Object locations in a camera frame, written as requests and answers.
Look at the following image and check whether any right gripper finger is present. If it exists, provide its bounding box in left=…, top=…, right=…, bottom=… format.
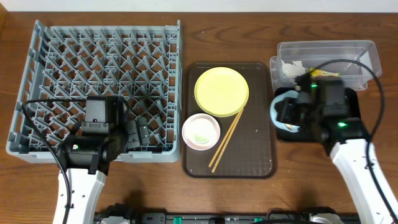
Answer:
left=275, top=98, right=289, bottom=124
left=287, top=98, right=302, bottom=126

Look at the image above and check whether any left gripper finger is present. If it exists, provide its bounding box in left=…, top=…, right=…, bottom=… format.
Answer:
left=137, top=117, right=150, bottom=146
left=125, top=121, right=139, bottom=149

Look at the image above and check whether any light blue bowl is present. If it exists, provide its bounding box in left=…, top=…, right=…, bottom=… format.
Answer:
left=270, top=90, right=299, bottom=133

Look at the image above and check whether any white tissue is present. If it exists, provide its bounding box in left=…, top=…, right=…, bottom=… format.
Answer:
left=281, top=60, right=307, bottom=83

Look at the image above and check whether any pink round bowl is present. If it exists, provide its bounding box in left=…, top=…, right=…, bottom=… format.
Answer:
left=182, top=113, right=221, bottom=151

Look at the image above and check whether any wooden chopstick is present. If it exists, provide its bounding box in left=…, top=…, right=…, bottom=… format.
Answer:
left=208, top=109, right=244, bottom=173
left=211, top=108, right=245, bottom=174

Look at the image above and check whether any green orange snack wrapper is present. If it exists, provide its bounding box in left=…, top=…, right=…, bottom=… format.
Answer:
left=309, top=68, right=340, bottom=77

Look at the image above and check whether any white paper cup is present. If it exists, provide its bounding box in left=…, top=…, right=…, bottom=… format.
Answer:
left=188, top=118, right=216, bottom=144

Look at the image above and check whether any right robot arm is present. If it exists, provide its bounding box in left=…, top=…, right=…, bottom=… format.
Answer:
left=270, top=74, right=397, bottom=223

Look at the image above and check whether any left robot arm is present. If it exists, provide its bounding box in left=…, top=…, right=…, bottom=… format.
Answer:
left=53, top=95, right=150, bottom=223

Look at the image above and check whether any black waste tray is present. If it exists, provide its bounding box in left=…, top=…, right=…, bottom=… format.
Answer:
left=274, top=87, right=361, bottom=142

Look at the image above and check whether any clear plastic waste bin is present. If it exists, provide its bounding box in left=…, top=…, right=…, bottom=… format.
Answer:
left=270, top=40, right=382, bottom=91

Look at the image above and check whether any grey dishwasher rack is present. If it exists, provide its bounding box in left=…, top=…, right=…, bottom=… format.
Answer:
left=6, top=21, right=182, bottom=163

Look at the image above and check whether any brown plastic serving tray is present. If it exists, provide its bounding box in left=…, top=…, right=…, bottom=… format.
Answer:
left=182, top=62, right=277, bottom=179

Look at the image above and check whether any yellow round plate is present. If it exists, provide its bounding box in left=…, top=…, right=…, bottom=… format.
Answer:
left=194, top=67, right=249, bottom=117

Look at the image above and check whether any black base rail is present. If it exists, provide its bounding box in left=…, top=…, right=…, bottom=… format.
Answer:
left=92, top=210, right=310, bottom=224

